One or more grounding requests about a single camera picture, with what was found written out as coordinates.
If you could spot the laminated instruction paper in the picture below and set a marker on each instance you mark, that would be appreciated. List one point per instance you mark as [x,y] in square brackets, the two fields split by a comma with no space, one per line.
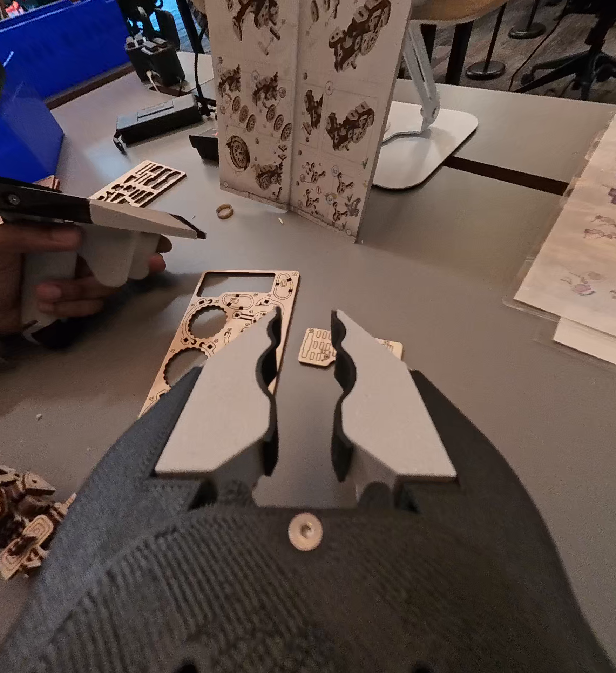
[592,236]

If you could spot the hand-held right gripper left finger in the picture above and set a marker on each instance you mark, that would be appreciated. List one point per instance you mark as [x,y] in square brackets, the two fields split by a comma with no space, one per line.
[218,420]

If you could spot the tan chair seat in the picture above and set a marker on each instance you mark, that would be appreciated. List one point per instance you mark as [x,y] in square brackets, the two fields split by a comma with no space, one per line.
[460,10]

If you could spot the large wooden puzzle sheet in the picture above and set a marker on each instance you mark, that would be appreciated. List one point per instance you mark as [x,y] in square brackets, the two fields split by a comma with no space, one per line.
[250,315]

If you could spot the tan rubber band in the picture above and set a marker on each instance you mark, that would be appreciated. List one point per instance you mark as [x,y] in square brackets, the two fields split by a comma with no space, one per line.
[217,211]

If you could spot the black battery charger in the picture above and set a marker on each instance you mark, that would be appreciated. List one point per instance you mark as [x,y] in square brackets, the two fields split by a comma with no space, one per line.
[160,63]

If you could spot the small wooden puzzle piece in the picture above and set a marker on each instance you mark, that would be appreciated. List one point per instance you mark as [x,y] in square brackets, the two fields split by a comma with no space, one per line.
[315,347]

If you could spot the black stool base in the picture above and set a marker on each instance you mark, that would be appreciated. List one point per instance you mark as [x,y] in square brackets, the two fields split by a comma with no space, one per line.
[526,32]
[486,68]

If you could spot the grey desk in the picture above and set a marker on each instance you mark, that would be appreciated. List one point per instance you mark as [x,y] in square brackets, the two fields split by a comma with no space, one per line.
[444,294]

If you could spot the black red device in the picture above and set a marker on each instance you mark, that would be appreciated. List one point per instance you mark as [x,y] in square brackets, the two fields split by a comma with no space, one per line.
[205,147]

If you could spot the wooden sheet with slot cutouts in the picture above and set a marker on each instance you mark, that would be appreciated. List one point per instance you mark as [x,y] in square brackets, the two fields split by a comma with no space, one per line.
[134,179]

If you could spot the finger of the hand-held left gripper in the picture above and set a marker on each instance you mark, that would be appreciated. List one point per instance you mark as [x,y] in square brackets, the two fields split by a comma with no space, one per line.
[129,216]

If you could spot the white monitor stand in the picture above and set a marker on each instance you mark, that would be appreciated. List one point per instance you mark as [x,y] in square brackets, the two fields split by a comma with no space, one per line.
[423,147]

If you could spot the black power adapter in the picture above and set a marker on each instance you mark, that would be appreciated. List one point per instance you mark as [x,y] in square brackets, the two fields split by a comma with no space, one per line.
[155,118]

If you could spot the black office chair base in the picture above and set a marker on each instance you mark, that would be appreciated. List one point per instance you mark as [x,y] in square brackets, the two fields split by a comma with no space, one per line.
[597,63]

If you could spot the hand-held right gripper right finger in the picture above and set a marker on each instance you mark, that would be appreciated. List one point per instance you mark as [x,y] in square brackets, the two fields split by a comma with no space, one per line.
[386,420]

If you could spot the assembly instruction booklet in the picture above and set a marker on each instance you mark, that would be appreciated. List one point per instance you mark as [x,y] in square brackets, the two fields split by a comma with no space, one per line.
[265,105]

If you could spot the blue plastic box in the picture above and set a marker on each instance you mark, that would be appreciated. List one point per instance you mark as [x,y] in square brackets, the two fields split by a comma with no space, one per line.
[24,131]

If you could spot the assembled wooden engine model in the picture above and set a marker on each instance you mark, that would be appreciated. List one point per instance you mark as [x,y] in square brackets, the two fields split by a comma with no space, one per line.
[13,515]

